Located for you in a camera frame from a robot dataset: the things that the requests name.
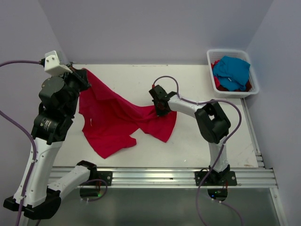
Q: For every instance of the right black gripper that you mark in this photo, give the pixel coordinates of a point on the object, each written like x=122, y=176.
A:
x=160, y=113

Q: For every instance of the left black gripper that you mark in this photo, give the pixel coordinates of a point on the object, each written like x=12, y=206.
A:
x=79, y=75

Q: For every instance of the crimson red t shirt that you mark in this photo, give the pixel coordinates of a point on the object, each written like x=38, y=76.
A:
x=110, y=120

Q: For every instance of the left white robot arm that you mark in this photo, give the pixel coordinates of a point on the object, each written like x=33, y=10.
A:
x=36, y=198

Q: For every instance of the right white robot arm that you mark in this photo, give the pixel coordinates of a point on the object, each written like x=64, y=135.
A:
x=212, y=122

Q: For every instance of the bright red t shirt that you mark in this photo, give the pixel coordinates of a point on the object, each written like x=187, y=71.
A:
x=216, y=80

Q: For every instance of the white plastic basket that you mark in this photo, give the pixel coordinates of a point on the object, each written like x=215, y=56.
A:
x=217, y=54

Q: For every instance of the blue t shirt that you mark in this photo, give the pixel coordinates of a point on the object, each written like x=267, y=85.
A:
x=233, y=73

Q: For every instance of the dark red t shirt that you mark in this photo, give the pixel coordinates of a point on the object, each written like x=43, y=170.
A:
x=221, y=88

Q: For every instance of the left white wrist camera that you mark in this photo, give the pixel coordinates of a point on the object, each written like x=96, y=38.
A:
x=55, y=64

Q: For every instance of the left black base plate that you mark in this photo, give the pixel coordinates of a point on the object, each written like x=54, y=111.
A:
x=106, y=176

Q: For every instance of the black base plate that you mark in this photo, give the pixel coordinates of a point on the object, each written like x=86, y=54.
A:
x=106, y=176
x=202, y=179

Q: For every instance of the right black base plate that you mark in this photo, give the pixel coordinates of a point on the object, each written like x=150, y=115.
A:
x=202, y=179

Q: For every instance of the aluminium mounting rail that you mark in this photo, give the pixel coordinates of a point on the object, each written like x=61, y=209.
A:
x=185, y=178

